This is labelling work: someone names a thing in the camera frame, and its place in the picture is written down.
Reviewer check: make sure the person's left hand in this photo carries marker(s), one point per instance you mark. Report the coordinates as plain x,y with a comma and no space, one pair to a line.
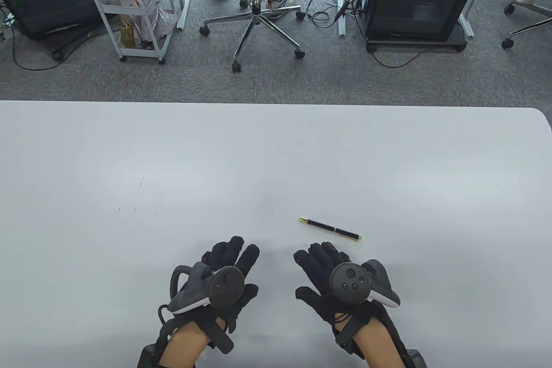
248,294

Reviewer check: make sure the person's right hand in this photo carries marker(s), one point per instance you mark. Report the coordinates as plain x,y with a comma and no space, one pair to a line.
319,299

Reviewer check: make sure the person's right thumb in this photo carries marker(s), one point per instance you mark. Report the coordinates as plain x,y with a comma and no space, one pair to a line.
308,294

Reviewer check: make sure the person's left middle finger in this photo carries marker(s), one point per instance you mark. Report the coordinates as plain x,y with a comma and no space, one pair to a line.
233,250

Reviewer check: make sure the person's left thumb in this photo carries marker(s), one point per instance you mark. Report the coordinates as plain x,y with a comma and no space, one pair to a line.
249,294

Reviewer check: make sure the person's right middle finger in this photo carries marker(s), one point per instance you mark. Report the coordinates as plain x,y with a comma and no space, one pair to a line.
320,253

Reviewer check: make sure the person's right forearm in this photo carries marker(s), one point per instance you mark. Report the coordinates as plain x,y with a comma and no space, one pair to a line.
379,344

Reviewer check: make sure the person's left forearm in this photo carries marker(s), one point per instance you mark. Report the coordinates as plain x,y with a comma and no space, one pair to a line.
189,344

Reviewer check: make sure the black pen with gold trim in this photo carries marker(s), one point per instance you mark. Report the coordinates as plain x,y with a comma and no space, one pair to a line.
330,229

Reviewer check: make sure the grey controller on left glove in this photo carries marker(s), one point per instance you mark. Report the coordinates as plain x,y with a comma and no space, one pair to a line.
215,288

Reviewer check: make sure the grey controller on glove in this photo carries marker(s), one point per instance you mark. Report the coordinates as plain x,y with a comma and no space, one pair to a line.
351,284
215,288

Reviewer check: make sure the grey controller on right glove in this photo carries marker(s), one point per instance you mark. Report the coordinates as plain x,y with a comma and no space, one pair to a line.
351,284

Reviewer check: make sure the clear plastic bag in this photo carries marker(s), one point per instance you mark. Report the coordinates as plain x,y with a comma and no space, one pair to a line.
164,23

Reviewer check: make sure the yellow glass bottle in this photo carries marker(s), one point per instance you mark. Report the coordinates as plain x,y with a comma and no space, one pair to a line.
126,31

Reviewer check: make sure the white metal trolley cart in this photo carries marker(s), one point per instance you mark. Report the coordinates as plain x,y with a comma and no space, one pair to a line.
142,1

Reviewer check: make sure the office chair wheeled base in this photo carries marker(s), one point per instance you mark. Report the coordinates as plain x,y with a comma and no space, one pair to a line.
528,14

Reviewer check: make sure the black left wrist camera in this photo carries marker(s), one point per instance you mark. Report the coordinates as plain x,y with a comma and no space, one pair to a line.
148,357

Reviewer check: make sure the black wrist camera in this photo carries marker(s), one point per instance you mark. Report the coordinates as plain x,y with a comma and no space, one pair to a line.
416,359
148,357

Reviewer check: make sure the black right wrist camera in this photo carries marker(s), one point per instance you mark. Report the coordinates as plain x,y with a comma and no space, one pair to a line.
416,359

